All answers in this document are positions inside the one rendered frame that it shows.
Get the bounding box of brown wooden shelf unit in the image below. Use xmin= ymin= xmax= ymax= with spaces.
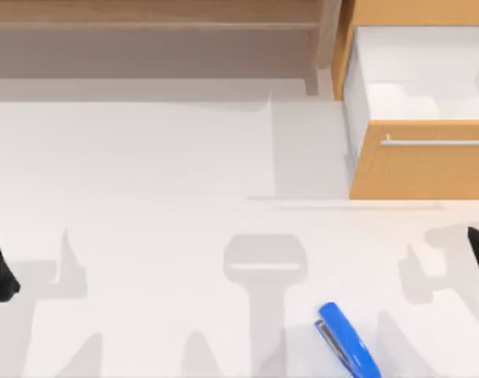
xmin=0 ymin=0 xmax=343 ymax=97

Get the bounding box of pale wooden drawer front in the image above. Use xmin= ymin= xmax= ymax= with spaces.
xmin=348 ymin=119 xmax=479 ymax=200

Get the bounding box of blue stapler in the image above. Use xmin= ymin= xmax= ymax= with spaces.
xmin=314 ymin=302 xmax=383 ymax=378

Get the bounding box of pulled-out drawer grey inside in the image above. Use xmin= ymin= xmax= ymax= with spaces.
xmin=343 ymin=25 xmax=479 ymax=198

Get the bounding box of pale wooden cabinet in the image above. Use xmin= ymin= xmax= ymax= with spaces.
xmin=330 ymin=0 xmax=479 ymax=102

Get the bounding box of long metal drawer handle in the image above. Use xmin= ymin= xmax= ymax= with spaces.
xmin=379 ymin=134 xmax=479 ymax=148

